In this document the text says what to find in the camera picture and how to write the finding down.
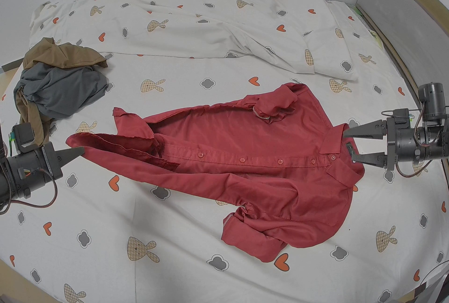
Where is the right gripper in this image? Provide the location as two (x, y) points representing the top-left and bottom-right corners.
(343, 117), (427, 171)

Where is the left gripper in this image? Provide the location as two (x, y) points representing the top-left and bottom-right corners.
(8, 142), (64, 201)

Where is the red shirt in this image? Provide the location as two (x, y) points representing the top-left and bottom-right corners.
(65, 82), (365, 263)

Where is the bed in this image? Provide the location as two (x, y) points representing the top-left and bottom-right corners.
(0, 0), (449, 303)

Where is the grey garment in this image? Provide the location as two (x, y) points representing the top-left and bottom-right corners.
(14, 61), (109, 120)

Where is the brown garment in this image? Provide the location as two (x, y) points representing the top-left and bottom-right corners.
(14, 37), (109, 147)

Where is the white printed quilt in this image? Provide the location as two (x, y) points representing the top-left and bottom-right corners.
(29, 0), (359, 82)

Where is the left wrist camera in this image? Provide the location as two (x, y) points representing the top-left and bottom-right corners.
(10, 122), (45, 155)

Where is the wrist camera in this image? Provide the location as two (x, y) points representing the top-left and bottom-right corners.
(382, 108), (414, 130)
(10, 122), (45, 155)

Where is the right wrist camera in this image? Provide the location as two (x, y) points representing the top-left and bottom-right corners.
(382, 108), (414, 130)

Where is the black cable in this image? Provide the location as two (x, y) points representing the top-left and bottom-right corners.
(417, 259), (449, 295)

